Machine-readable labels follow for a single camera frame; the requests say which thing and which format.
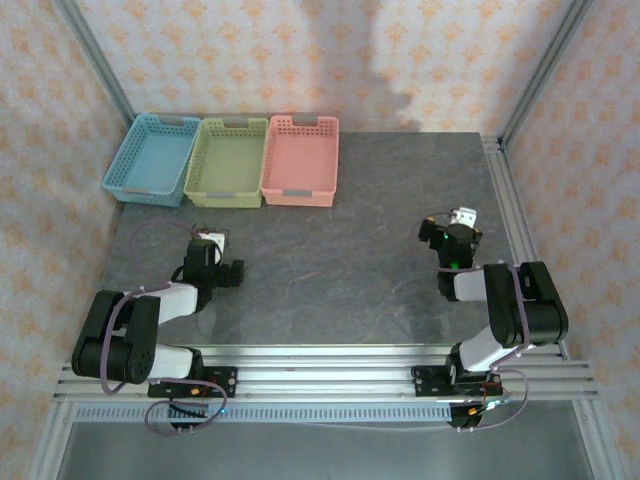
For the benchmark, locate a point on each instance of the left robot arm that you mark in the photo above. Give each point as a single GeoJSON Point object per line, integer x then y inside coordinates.
{"type": "Point", "coordinates": [120, 345]}

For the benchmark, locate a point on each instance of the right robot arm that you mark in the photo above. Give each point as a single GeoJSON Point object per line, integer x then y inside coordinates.
{"type": "Point", "coordinates": [530, 305]}

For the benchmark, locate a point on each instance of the green plastic basket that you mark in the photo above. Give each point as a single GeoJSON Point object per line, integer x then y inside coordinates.
{"type": "Point", "coordinates": [225, 162]}

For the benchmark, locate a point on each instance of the blue plastic basket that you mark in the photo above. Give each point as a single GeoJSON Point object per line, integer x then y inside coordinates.
{"type": "Point", "coordinates": [150, 160]}

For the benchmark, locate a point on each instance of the pink plastic basket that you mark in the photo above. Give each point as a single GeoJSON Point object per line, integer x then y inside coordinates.
{"type": "Point", "coordinates": [300, 160]}

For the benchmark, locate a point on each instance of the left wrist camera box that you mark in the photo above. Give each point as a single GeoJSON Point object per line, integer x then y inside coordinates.
{"type": "Point", "coordinates": [212, 242]}

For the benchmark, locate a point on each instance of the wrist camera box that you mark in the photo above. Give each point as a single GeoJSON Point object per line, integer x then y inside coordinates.
{"type": "Point", "coordinates": [212, 242]}
{"type": "Point", "coordinates": [462, 216]}

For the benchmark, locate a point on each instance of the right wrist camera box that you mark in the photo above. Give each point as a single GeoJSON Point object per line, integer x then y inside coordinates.
{"type": "Point", "coordinates": [462, 216]}

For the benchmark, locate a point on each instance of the aluminium side rail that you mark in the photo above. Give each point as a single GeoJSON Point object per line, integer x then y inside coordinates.
{"type": "Point", "coordinates": [515, 215]}

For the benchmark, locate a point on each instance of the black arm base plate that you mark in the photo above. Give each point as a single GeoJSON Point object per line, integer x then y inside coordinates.
{"type": "Point", "coordinates": [430, 377]}
{"type": "Point", "coordinates": [220, 377]}

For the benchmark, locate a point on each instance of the aluminium frame post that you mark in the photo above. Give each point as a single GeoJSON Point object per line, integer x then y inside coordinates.
{"type": "Point", "coordinates": [540, 80]}
{"type": "Point", "coordinates": [100, 70]}

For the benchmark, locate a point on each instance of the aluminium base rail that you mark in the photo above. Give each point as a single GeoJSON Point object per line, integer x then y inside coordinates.
{"type": "Point", "coordinates": [320, 372]}

